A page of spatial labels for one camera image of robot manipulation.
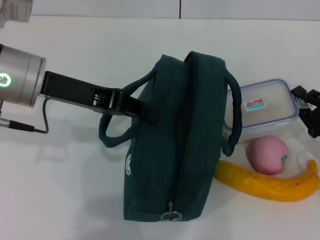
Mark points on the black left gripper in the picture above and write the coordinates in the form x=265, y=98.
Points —
x=70, y=90

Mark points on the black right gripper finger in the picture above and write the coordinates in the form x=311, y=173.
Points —
x=312, y=122
x=312, y=97

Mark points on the clear lunch box blue lid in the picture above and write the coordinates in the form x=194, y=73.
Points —
x=272, y=120

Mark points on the dark teal insulated lunch bag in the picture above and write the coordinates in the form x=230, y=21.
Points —
x=155, y=150

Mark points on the pink toy peach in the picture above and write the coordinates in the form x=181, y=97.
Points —
x=265, y=155

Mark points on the yellow banana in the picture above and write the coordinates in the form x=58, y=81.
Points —
x=250, y=183

